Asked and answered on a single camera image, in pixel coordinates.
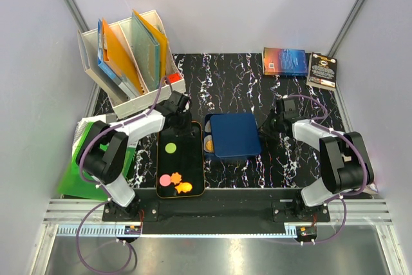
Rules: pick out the orange fish cookie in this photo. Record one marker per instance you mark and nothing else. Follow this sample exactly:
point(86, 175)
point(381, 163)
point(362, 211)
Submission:
point(183, 187)

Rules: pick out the black gold-rimmed tray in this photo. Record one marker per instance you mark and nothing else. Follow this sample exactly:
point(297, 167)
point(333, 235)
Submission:
point(186, 160)

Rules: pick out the yellow orange folder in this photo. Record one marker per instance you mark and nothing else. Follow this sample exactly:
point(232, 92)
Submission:
point(155, 25)

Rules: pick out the pink round cookie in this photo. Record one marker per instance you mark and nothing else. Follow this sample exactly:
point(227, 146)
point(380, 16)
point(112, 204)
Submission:
point(165, 180)

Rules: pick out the red small box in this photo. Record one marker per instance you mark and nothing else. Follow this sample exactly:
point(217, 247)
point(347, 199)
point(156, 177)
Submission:
point(174, 78)

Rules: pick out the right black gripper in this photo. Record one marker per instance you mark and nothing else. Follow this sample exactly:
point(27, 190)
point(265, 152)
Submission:
point(264, 130)

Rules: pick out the green round cookie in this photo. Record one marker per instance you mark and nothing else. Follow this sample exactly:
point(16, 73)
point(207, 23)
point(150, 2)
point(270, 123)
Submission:
point(170, 147)

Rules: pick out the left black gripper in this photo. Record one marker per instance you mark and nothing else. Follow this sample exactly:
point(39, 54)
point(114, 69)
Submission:
point(187, 113)

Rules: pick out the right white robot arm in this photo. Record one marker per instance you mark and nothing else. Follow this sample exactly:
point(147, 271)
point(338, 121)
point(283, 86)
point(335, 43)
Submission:
point(344, 161)

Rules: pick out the blue tin lid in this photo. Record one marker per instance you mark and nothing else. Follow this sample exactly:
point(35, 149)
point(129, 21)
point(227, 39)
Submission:
point(235, 135)

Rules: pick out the white paper cup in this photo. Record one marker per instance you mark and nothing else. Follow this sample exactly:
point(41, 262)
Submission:
point(208, 137)
point(208, 126)

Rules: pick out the teal speckled folder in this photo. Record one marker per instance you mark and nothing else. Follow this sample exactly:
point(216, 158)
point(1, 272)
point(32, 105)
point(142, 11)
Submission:
point(146, 50)

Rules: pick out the orange dotted round cookie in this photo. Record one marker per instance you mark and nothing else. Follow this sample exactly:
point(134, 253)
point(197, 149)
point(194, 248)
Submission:
point(209, 146)

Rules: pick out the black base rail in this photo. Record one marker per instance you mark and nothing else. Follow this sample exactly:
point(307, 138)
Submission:
point(216, 213)

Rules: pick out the blue tin box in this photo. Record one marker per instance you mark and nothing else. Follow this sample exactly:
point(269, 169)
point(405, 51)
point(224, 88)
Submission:
point(209, 156)

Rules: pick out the green clip file folder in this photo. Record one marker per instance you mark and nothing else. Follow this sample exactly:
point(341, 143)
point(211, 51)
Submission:
point(71, 184)

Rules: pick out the black paperback book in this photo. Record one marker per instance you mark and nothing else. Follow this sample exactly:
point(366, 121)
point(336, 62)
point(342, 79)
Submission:
point(322, 72)

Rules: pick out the orange flower cookie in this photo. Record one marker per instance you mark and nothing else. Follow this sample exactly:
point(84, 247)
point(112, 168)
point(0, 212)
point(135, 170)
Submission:
point(176, 178)

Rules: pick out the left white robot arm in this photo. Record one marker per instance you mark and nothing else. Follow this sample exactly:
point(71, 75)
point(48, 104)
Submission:
point(102, 149)

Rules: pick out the blue orange book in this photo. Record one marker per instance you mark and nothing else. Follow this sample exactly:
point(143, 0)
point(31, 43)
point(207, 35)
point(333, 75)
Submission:
point(285, 62)

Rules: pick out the white file organizer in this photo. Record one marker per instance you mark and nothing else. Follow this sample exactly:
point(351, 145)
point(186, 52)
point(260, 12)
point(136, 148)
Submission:
point(92, 56)

